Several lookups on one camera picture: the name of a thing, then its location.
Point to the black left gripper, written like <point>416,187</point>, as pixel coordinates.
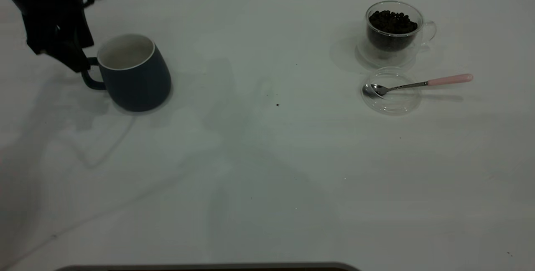
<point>48,24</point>

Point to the glass cup with coffee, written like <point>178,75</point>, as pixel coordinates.
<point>392,26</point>

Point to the dark grey ceramic mug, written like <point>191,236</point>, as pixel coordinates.
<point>138,87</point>

